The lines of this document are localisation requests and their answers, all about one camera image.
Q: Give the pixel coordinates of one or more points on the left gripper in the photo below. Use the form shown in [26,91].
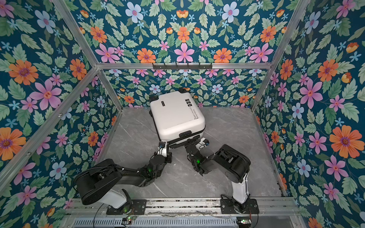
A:
[169,156]

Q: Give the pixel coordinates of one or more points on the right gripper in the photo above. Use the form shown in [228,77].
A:
[187,147]

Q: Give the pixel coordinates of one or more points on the white black suitcase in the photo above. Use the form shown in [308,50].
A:
[177,118]

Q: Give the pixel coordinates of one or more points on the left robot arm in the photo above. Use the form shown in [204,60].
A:
[96,184]

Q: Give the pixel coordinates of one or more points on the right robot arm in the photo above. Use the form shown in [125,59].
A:
[233,164]

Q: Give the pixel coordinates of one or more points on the metal hook bar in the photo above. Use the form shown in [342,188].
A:
[178,66]

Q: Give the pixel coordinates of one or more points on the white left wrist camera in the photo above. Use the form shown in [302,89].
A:
[163,148]

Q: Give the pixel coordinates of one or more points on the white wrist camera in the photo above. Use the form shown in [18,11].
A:
[203,143]
[163,148]

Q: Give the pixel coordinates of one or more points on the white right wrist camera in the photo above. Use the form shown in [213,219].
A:
[203,143]

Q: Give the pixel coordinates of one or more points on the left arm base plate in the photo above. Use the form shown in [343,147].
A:
[128,206]

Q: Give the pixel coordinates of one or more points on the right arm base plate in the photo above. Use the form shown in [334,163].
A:
[231,206]

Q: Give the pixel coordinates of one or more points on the white perforated cable tray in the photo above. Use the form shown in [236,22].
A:
[200,222]

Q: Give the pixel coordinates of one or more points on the aluminium mounting rail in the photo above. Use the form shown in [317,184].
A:
[215,206]

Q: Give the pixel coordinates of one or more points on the aluminium frame cage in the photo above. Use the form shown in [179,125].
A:
[51,51]

